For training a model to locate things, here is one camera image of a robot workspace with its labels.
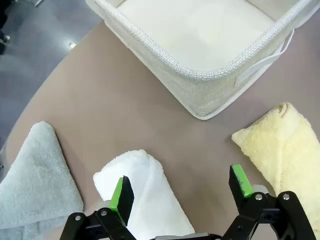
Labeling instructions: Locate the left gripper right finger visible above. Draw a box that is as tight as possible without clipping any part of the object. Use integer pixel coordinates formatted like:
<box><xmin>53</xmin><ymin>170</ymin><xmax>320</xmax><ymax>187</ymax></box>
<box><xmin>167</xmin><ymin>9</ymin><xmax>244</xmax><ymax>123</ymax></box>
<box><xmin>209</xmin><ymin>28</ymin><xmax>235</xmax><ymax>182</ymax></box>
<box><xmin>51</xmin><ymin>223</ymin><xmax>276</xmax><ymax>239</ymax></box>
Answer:
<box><xmin>221</xmin><ymin>163</ymin><xmax>316</xmax><ymax>240</ymax></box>

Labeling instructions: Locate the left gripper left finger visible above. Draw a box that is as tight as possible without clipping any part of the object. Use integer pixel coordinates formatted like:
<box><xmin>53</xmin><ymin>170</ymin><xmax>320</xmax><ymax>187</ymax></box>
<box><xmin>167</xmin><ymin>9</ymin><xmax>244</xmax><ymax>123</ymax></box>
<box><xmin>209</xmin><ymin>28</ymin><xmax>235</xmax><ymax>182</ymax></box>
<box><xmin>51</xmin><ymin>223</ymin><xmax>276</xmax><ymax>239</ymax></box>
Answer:
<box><xmin>59</xmin><ymin>175</ymin><xmax>141</xmax><ymax>240</ymax></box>

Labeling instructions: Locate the white towel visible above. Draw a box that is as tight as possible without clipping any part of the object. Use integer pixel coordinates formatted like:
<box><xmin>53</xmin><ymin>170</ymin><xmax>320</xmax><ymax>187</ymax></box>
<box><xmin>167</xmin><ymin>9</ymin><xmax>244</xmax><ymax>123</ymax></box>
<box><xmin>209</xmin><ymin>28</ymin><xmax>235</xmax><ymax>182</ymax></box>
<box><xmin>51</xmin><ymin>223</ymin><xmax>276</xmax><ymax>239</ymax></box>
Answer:
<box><xmin>93</xmin><ymin>149</ymin><xmax>196</xmax><ymax>238</ymax></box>

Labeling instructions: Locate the yellow towel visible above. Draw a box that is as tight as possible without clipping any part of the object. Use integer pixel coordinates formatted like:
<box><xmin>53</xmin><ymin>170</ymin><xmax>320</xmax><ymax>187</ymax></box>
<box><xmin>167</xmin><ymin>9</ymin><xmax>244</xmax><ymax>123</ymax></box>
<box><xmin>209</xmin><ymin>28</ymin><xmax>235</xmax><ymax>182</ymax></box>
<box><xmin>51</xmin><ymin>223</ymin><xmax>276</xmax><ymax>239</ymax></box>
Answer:
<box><xmin>231</xmin><ymin>101</ymin><xmax>320</xmax><ymax>236</ymax></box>

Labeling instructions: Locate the pale green triangular towel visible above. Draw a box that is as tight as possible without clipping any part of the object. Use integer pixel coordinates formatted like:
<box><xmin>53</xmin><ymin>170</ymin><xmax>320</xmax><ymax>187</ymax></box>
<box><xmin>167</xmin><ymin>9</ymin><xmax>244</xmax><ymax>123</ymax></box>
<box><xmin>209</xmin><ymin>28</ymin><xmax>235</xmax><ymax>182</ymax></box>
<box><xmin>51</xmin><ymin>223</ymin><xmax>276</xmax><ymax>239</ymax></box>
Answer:
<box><xmin>0</xmin><ymin>121</ymin><xmax>85</xmax><ymax>240</ymax></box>

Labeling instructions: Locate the cream fabric storage basket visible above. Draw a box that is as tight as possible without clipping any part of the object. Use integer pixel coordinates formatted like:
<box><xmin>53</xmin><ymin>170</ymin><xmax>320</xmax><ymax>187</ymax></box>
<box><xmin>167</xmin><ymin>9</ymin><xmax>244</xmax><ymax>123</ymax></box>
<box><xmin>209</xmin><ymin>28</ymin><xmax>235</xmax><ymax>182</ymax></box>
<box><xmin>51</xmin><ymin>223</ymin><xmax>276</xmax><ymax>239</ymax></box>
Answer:
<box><xmin>84</xmin><ymin>0</ymin><xmax>311</xmax><ymax>121</ymax></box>

